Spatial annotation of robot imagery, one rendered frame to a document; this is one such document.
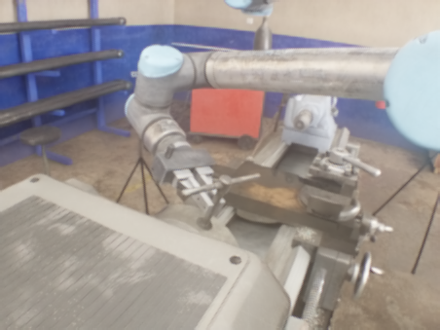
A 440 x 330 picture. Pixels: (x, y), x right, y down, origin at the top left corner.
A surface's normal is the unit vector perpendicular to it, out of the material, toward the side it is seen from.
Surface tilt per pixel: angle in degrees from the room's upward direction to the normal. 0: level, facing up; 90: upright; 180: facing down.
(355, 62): 64
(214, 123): 90
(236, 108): 90
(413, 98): 88
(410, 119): 88
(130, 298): 0
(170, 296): 0
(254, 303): 45
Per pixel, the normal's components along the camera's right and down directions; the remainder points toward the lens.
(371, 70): -0.73, 0.05
